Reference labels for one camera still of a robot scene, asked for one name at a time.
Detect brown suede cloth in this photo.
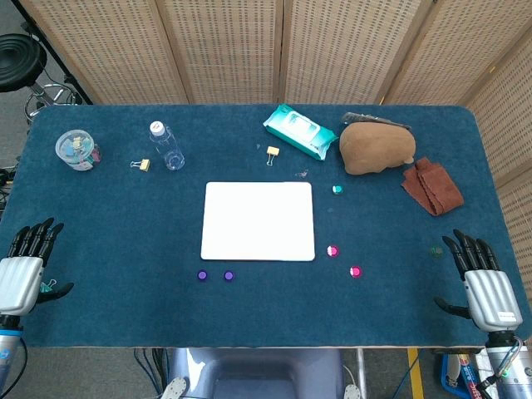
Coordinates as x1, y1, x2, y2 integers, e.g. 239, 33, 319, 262
400, 156, 465, 217

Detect blue felt table cover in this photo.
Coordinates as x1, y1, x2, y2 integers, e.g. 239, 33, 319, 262
0, 103, 519, 349

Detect black stool with chrome base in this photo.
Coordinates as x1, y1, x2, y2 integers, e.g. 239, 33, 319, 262
0, 32, 86, 126

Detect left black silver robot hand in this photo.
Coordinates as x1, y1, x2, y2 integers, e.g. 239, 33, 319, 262
0, 217, 75, 319

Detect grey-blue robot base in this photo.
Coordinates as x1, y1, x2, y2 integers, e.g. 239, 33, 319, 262
160, 347, 362, 399

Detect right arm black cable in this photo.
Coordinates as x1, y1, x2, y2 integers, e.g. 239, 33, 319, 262
475, 336, 525, 399

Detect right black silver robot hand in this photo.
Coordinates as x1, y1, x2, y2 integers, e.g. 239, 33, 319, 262
434, 229, 524, 333

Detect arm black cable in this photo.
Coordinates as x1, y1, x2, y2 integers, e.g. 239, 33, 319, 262
475, 336, 525, 399
16, 334, 29, 379

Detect white board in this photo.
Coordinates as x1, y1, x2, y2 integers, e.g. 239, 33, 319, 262
200, 181, 316, 263

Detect clear plastic water bottle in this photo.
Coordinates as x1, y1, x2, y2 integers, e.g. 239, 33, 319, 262
148, 120, 186, 171

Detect green wet wipes pack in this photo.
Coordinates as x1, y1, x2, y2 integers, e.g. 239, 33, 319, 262
263, 103, 339, 161

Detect brown plush toy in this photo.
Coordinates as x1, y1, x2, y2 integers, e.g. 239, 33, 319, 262
338, 122, 417, 175

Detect grey remote control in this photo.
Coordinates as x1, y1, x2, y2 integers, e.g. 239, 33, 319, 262
341, 111, 412, 131

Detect white table leg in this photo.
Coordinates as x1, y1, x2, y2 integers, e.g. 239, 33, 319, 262
355, 348, 367, 399

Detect clear jar of binder clips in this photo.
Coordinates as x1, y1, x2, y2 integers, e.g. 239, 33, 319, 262
55, 129, 102, 173

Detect black cable bundle under table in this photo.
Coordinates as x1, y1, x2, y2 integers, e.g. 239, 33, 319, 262
132, 347, 168, 399

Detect blue storage box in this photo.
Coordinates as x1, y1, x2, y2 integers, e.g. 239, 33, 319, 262
439, 351, 500, 399

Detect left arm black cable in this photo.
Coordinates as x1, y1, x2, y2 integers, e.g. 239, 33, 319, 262
16, 334, 29, 379

